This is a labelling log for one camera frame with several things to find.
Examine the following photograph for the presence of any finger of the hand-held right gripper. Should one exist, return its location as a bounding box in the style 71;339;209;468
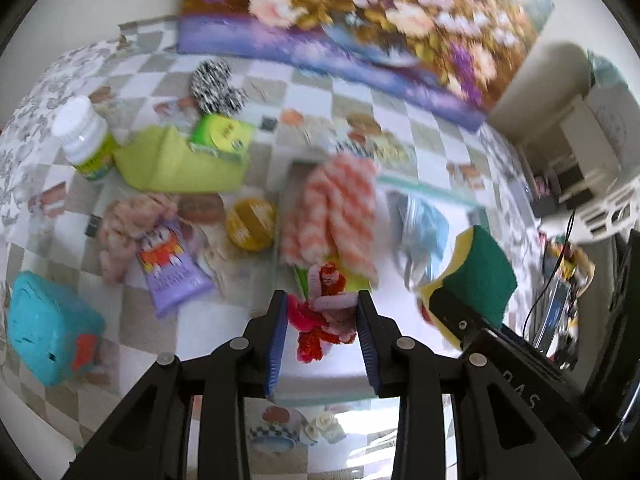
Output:
430;287;483;356

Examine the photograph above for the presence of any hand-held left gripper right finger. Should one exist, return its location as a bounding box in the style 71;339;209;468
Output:
356;290;576;480

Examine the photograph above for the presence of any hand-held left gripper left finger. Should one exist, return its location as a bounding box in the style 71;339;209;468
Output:
62;291;289;480

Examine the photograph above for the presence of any red pink fuzzy hair tie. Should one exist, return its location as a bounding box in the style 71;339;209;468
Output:
286;260;361;363

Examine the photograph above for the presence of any yellow green scouring sponge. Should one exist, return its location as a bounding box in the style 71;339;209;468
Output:
417;225;518;351

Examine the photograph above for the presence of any blue face mask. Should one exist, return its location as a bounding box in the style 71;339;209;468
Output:
387;192;451;291

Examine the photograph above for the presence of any pink white striped fluffy cloth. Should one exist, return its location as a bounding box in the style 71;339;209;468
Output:
280;154;381;281

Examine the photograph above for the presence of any yellow-green microfiber cloth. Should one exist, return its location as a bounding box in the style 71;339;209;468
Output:
114;125;251;193

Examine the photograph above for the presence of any green tissue packet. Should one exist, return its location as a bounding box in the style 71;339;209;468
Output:
189;114;255;163

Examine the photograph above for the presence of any smartphone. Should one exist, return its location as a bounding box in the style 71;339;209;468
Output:
534;280;568;356

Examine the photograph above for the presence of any yellow round tin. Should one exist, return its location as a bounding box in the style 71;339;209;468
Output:
226;199;277;251

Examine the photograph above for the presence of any pile of small trinkets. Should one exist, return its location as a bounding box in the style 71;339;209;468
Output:
540;237;596;361

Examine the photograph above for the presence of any purple cartoon print tube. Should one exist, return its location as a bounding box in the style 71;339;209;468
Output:
136;220;217;318

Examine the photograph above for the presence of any checkered patterned tablecloth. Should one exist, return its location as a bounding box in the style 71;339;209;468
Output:
0;15;551;480

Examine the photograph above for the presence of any pink fluffy scrunchie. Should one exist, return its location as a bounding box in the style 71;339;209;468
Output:
97;194;181;283

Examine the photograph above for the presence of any white lattice furniture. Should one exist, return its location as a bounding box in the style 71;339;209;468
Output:
575;170;640;241

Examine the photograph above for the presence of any teal plastic toy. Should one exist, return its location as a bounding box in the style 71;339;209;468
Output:
6;271;107;387

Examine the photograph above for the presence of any leopard print scrunchie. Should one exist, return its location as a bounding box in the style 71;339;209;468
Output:
191;60;248;116

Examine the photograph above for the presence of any white bottle with green label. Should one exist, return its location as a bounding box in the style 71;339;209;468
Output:
51;96;121;182

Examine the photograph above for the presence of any teal container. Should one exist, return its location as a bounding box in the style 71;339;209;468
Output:
587;52;628;91

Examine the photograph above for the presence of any floral painting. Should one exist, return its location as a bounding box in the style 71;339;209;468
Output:
177;0;556;128

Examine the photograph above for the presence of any black cable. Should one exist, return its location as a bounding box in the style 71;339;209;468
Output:
522;207;576;333

